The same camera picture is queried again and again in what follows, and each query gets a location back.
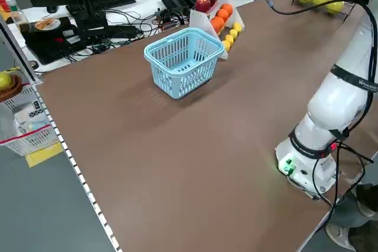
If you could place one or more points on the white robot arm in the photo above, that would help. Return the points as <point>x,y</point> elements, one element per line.
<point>333,107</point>

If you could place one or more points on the light blue plastic basket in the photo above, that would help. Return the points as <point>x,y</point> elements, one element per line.
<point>184,68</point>

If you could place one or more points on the clear acrylic fruit shelf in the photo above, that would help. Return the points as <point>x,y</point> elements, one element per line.
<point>203,24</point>

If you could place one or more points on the orange fruit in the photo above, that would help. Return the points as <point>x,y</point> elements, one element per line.
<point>217,24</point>
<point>222,14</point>
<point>227,7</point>

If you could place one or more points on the yellow green fruit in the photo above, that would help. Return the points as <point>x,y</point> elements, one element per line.
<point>4,81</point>

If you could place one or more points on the yellow lemon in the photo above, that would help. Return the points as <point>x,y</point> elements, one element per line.
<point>233,33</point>
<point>229,39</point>
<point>237,27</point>
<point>226,45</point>

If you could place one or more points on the black device with disc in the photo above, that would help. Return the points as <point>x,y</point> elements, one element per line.
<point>53,45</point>

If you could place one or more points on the black keyboard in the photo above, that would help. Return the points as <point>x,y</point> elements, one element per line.
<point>76,8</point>

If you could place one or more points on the yellow paper sheet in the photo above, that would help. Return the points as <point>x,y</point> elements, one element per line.
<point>44,156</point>

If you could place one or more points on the black tape roll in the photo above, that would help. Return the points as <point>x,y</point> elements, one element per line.
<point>32,64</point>

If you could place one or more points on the printed round disc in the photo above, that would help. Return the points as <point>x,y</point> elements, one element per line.
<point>45,24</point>

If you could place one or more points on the brown woven bowl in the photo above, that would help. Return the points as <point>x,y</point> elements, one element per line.
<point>16,89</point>

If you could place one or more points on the person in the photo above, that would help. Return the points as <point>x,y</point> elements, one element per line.
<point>348,213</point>

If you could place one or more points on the clear bottle white cap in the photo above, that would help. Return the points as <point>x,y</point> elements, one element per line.
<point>14,13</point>

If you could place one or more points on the slotted table edge rail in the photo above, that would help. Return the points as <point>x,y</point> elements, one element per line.
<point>76,172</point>

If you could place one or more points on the aluminium frame post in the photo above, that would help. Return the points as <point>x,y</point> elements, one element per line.
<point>20,51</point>

